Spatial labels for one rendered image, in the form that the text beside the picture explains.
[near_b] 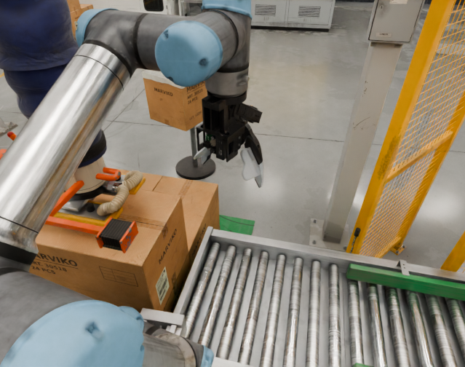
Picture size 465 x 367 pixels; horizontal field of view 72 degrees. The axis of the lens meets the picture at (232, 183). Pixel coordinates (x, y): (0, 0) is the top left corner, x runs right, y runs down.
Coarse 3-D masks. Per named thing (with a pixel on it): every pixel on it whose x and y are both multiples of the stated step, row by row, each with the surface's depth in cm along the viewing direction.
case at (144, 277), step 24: (144, 192) 148; (120, 216) 136; (144, 216) 136; (168, 216) 136; (48, 240) 126; (72, 240) 126; (96, 240) 126; (144, 240) 126; (168, 240) 139; (48, 264) 133; (72, 264) 128; (96, 264) 123; (120, 264) 119; (144, 264) 118; (168, 264) 143; (72, 288) 141; (96, 288) 136; (120, 288) 131; (144, 288) 126; (168, 288) 148
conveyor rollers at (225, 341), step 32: (224, 288) 155; (256, 288) 154; (352, 288) 154; (192, 320) 142; (256, 320) 143; (288, 320) 142; (352, 320) 142; (416, 320) 142; (224, 352) 131; (288, 352) 131; (352, 352) 132; (384, 352) 131; (448, 352) 131
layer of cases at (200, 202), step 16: (144, 176) 223; (160, 176) 223; (176, 192) 210; (192, 192) 210; (208, 192) 210; (192, 208) 198; (208, 208) 200; (192, 224) 187; (208, 224) 207; (192, 240) 178; (192, 256) 180; (176, 288) 160
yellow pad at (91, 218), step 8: (88, 208) 117; (96, 208) 120; (120, 208) 121; (56, 216) 119; (64, 216) 118; (72, 216) 118; (80, 216) 117; (88, 216) 117; (96, 216) 117; (104, 216) 117; (112, 216) 117; (96, 224) 116; (104, 224) 115
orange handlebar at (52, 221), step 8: (0, 152) 128; (104, 168) 120; (112, 168) 120; (96, 176) 117; (104, 176) 117; (112, 176) 116; (80, 184) 114; (72, 192) 110; (64, 200) 107; (56, 208) 104; (48, 224) 100; (56, 224) 99; (64, 224) 98; (72, 224) 98; (80, 224) 98; (88, 224) 98; (88, 232) 97; (96, 232) 96
